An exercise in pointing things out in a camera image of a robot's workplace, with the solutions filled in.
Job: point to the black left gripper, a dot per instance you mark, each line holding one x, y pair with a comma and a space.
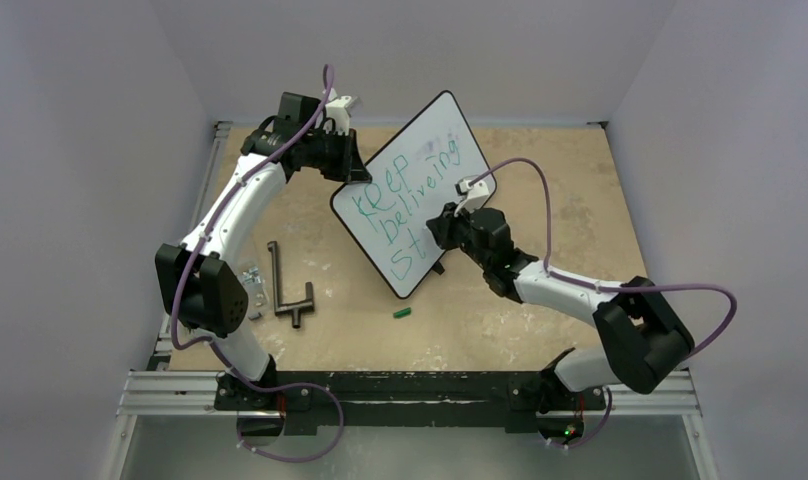
348, 167

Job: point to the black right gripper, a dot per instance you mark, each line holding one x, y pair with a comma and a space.
457, 230

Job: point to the white whiteboard black frame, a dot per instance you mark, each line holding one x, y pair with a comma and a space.
413, 176

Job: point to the green marker cap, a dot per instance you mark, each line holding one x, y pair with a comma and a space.
402, 313

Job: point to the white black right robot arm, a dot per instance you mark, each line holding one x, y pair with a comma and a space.
642, 339

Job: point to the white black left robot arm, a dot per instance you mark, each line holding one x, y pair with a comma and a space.
198, 279

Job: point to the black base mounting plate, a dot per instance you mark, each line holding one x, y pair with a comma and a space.
514, 401

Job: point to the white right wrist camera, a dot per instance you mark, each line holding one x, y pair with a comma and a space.
473, 194

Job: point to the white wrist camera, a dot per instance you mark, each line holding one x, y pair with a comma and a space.
473, 194
338, 112

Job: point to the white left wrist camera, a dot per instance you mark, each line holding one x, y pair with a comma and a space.
338, 112

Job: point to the aluminium frame rail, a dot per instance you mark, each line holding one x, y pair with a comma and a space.
185, 384

